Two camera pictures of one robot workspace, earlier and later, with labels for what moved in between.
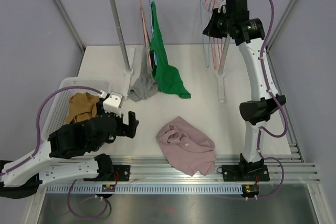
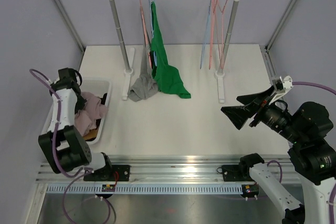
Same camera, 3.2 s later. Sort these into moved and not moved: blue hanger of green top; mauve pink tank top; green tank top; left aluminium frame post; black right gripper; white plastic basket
Moved: black right gripper; mauve pink tank top
Not moved: white plastic basket; green tank top; blue hanger of green top; left aluminium frame post
